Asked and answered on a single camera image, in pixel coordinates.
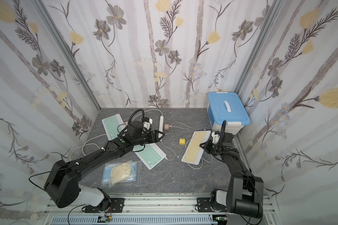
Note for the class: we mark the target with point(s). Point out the white power strip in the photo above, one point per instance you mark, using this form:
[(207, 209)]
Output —
[(161, 123)]

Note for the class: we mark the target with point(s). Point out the yellow wireless keyboard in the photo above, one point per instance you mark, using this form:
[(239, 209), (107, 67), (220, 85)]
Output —
[(194, 151)]

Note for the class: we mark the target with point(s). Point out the green wireless keyboard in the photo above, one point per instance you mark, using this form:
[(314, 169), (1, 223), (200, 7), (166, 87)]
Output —
[(150, 154), (113, 125)]

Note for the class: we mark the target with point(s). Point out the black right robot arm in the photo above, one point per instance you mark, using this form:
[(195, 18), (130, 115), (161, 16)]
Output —
[(244, 196)]

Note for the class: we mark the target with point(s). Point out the bagged blue masks and gloves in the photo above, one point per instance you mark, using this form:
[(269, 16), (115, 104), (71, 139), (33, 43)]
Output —
[(122, 174)]

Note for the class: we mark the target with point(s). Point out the blue lid storage box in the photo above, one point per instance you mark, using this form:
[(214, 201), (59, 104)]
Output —
[(226, 106)]

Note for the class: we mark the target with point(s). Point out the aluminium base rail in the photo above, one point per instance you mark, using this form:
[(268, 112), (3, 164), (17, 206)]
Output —
[(161, 209)]

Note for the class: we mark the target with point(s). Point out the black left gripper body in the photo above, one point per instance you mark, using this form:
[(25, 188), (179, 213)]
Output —
[(154, 136)]

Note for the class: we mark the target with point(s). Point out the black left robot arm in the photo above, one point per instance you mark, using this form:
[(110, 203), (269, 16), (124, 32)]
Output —
[(62, 184)]

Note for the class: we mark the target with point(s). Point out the yellow charger plug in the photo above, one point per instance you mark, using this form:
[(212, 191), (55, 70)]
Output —
[(182, 141)]

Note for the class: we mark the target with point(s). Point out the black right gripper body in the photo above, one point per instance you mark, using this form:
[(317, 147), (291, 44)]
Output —
[(211, 147)]

